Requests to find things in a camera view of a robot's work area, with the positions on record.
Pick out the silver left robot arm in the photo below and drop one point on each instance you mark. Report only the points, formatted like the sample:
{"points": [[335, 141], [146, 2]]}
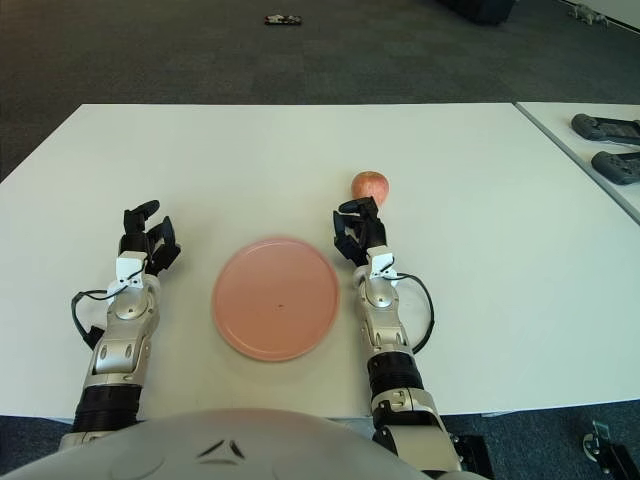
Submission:
{"points": [[120, 345]]}

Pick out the round pink plate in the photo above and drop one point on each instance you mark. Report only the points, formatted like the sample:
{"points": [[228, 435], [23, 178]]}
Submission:
{"points": [[275, 300]]}

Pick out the small grey floor toy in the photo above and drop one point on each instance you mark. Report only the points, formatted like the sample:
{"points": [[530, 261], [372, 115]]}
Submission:
{"points": [[587, 14]]}

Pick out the black bulky floor object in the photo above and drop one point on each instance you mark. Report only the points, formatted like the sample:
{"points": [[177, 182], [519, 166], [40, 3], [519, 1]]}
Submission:
{"points": [[480, 10]]}

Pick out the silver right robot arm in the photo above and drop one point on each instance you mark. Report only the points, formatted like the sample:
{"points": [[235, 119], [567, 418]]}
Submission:
{"points": [[385, 330]]}

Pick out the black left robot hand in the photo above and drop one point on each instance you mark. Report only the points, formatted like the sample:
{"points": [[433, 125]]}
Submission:
{"points": [[150, 245]]}

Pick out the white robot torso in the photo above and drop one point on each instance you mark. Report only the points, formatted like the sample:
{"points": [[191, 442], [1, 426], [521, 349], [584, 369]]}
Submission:
{"points": [[200, 445]]}

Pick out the red yellow apple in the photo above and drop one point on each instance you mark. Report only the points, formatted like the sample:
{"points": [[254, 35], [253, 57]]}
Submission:
{"points": [[367, 184]]}

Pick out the dark grey handheld controller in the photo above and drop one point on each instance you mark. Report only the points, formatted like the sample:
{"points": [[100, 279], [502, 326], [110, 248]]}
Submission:
{"points": [[600, 125], [617, 167]]}

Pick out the small black red floor object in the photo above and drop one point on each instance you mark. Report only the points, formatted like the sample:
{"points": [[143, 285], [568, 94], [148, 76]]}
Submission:
{"points": [[282, 20]]}

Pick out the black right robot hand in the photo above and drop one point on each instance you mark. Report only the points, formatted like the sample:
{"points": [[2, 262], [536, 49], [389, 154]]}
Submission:
{"points": [[367, 235]]}

